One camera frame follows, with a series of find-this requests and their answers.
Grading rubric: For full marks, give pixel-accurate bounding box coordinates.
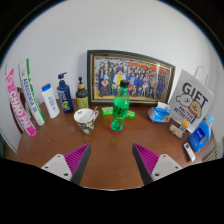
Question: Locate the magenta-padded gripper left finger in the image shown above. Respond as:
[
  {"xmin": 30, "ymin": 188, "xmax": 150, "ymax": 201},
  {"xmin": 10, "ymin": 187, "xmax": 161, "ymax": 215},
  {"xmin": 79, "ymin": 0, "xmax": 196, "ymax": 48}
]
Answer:
[{"xmin": 40, "ymin": 142, "xmax": 92, "ymax": 186}]

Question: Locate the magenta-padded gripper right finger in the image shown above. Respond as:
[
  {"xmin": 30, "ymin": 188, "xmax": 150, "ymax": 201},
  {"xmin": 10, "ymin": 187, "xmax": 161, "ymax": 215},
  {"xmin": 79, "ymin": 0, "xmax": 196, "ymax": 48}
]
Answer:
[{"xmin": 131, "ymin": 142, "xmax": 184, "ymax": 186}]

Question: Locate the green plastic drink bottle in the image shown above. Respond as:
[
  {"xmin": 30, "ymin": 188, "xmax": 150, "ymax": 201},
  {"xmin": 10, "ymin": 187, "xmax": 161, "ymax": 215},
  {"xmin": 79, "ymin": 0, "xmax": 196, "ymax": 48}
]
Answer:
[{"xmin": 110, "ymin": 79, "xmax": 131, "ymax": 133}]

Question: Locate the white remote control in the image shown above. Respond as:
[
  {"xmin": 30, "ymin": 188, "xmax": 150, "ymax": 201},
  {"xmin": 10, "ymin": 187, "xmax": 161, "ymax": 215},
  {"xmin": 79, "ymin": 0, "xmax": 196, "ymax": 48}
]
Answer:
[{"xmin": 183, "ymin": 142, "xmax": 197, "ymax": 163}]

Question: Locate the flat round red coaster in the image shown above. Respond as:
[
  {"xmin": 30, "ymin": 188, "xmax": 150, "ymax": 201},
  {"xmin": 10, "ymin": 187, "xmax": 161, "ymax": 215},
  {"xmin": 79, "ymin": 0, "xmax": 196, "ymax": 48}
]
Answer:
[{"xmin": 107, "ymin": 123, "xmax": 127, "ymax": 136}]

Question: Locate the blue tissue pack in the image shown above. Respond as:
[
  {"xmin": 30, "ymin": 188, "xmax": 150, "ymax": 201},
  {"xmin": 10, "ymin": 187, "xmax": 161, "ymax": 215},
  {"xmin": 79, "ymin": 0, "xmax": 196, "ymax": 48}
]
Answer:
[{"xmin": 147, "ymin": 101, "xmax": 173, "ymax": 124}]

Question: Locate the small green pack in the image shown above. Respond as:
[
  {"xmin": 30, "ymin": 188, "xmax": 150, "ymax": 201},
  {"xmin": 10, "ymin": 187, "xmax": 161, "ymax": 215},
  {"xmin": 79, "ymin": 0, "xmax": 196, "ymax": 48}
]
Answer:
[
  {"xmin": 101, "ymin": 106, "xmax": 115, "ymax": 117},
  {"xmin": 125, "ymin": 110, "xmax": 137, "ymax": 120}
]

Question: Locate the metal spoon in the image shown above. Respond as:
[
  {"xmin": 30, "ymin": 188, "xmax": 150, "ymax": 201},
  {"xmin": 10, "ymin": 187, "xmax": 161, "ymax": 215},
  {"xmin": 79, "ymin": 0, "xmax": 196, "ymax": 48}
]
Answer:
[{"xmin": 87, "ymin": 105, "xmax": 99, "ymax": 120}]

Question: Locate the blue detergent bottle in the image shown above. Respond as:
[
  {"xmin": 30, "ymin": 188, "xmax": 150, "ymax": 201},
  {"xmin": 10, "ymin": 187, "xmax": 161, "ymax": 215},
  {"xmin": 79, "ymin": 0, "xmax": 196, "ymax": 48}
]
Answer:
[{"xmin": 188, "ymin": 114, "xmax": 215, "ymax": 153}]

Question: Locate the white bottle with blue cap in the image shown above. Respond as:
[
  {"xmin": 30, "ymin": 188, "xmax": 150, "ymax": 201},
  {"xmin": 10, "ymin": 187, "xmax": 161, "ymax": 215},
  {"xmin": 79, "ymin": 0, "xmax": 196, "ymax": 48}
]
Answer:
[{"xmin": 41, "ymin": 83, "xmax": 61, "ymax": 120}]

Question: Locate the brown pump bottle yellow label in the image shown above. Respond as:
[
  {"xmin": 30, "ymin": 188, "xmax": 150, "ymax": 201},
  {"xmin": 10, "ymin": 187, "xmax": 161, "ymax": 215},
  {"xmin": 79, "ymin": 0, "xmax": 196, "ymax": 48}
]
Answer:
[{"xmin": 75, "ymin": 76, "xmax": 90, "ymax": 110}]

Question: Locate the dark blue pump bottle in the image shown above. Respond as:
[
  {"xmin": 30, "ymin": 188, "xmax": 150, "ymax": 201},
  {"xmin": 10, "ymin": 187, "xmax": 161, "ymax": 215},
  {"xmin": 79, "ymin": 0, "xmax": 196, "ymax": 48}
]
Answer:
[{"xmin": 56, "ymin": 71, "xmax": 75, "ymax": 114}]

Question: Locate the white paper gift bag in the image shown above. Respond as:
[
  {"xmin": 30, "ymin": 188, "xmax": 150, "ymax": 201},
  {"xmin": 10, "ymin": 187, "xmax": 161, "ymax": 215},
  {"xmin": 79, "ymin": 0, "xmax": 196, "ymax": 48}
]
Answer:
[{"xmin": 167, "ymin": 65, "xmax": 215, "ymax": 124}]

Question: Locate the pink and white tube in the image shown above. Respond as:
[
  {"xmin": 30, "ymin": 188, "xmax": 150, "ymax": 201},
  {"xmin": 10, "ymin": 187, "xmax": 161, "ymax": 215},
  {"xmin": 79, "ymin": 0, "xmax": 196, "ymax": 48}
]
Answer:
[{"xmin": 4, "ymin": 68, "xmax": 38, "ymax": 138}]

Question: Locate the framed group picture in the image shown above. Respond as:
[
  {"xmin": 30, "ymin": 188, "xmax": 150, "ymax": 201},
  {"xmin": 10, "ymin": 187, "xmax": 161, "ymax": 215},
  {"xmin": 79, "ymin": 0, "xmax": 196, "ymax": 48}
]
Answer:
[{"xmin": 86, "ymin": 49, "xmax": 177, "ymax": 107}]

